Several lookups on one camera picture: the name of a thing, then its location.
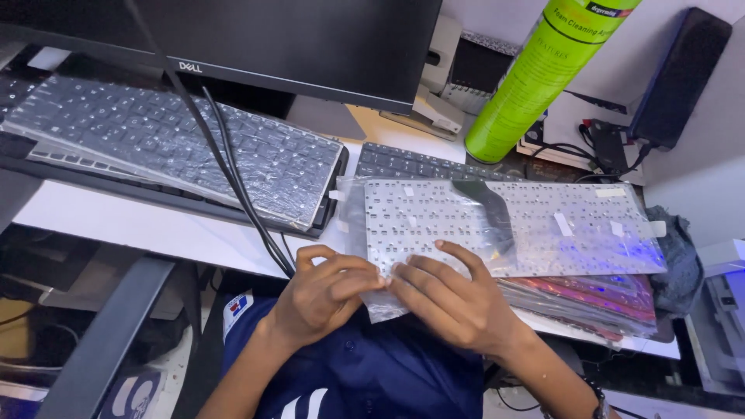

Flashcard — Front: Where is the white printer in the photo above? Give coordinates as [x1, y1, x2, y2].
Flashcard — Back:
[684, 239, 745, 399]

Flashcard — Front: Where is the silver keyboard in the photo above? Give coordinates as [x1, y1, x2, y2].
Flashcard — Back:
[336, 176, 669, 324]
[26, 142, 152, 180]

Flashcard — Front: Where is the green spray can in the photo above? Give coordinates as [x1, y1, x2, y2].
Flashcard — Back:
[464, 0, 642, 165]

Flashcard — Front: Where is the dark blue shirt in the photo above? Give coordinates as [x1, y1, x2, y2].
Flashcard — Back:
[221, 290, 486, 419]

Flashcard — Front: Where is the black keyboard in plastic wrap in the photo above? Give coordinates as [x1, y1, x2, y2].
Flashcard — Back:
[0, 74, 345, 231]

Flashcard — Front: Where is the dark grey laptop keyboard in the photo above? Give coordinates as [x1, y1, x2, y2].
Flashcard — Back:
[355, 142, 527, 182]

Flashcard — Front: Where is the grey cloth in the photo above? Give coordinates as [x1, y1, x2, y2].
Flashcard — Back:
[645, 205, 705, 319]

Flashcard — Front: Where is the beige stapler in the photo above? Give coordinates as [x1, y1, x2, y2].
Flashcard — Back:
[379, 86, 465, 142]

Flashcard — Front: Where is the blue white printed bag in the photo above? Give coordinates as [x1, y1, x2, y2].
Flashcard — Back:
[98, 368, 168, 419]

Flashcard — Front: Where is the black power bank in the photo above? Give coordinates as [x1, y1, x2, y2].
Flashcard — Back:
[627, 7, 733, 153]

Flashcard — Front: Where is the black computer monitor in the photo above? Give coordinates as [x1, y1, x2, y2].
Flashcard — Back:
[0, 0, 444, 115]

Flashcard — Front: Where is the grey monitor stand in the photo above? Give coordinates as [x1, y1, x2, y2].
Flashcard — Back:
[285, 95, 367, 142]

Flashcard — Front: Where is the thin black cable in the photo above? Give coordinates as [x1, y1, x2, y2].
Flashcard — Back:
[201, 85, 296, 274]

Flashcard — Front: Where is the silver keyboard in plastic wrap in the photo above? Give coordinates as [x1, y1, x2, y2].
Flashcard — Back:
[26, 142, 152, 180]

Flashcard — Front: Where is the black desktop keyboard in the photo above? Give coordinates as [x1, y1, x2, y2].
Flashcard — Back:
[0, 131, 350, 241]

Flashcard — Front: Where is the thick black cable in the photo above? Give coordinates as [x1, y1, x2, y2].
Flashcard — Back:
[123, 0, 296, 279]

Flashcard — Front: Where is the black metal desk frame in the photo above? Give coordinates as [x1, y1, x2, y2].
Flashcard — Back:
[35, 256, 202, 419]

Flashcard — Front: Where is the person's left hand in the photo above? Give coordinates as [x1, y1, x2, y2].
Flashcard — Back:
[265, 244, 387, 351]

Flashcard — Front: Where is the person's right hand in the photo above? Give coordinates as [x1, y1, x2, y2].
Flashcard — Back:
[387, 240, 520, 357]

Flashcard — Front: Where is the stack of bagged keyboards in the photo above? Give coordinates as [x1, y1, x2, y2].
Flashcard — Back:
[497, 274, 660, 344]

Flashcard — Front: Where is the dark beaded bracelet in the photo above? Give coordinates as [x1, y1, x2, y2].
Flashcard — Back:
[540, 377, 611, 419]

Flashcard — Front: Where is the black adapter with cables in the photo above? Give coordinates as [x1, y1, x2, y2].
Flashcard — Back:
[527, 119, 653, 178]

